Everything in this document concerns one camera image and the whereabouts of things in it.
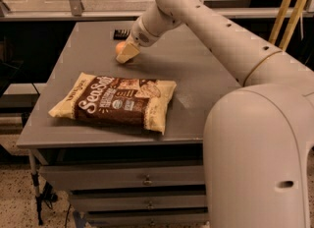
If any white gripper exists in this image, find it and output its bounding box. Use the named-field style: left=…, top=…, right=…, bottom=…
left=116, top=16, right=159, bottom=63

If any orange fruit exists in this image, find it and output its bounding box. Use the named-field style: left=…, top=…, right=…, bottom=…
left=115, top=41, right=126, bottom=55

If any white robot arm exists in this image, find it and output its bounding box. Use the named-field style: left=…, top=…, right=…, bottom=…
left=117, top=0, right=314, bottom=228

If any black snack bar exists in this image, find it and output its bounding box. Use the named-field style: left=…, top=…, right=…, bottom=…
left=113, top=29, right=131, bottom=40

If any brown sea salt chip bag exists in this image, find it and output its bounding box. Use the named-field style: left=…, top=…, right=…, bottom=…
left=49, top=73, right=177, bottom=134

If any grey drawer cabinet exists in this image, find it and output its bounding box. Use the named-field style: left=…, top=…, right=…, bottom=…
left=18, top=22, right=239, bottom=228

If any top grey drawer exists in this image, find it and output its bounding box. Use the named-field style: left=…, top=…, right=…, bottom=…
left=39, top=161, right=204, bottom=191

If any grey drawer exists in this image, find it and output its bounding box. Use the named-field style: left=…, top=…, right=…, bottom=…
left=39, top=161, right=204, bottom=191
left=70, top=191, right=207, bottom=212
left=85, top=208, right=208, bottom=227

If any grey tripod leg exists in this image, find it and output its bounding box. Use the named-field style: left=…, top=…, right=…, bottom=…
left=28, top=150, right=43, bottom=226

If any middle grey drawer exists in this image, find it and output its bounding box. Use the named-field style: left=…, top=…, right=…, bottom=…
left=70, top=191, right=207, bottom=212

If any bottom grey drawer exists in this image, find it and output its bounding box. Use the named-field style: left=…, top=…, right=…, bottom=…
left=85, top=208, right=208, bottom=227

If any yellow wooden ladder frame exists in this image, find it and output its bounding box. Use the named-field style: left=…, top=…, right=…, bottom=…
left=268, top=0, right=314, bottom=52

